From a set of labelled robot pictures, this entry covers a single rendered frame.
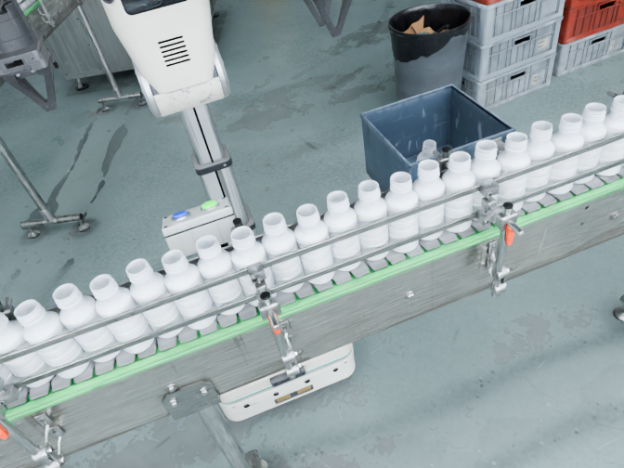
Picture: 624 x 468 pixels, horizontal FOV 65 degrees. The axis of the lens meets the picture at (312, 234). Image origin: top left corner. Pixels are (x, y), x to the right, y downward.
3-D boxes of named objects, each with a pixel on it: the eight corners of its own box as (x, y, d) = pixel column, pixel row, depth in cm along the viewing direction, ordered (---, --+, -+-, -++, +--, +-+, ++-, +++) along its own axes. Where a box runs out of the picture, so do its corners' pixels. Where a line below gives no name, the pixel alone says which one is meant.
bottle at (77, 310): (84, 354, 90) (37, 296, 79) (111, 331, 93) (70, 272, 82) (103, 370, 87) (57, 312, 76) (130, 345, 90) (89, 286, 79)
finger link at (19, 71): (27, 123, 72) (-10, 61, 66) (32, 103, 78) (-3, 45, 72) (73, 110, 73) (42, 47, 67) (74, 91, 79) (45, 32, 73)
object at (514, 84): (476, 116, 310) (479, 84, 296) (437, 92, 339) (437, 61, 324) (552, 84, 324) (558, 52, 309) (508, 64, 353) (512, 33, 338)
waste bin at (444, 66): (413, 147, 296) (411, 42, 253) (381, 115, 329) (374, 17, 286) (479, 124, 303) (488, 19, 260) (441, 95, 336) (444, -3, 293)
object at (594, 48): (556, 78, 329) (563, 45, 314) (515, 58, 359) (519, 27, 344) (629, 51, 341) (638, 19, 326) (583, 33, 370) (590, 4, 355)
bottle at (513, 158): (505, 218, 99) (515, 149, 88) (485, 203, 103) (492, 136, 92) (528, 207, 100) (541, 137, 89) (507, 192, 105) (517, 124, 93)
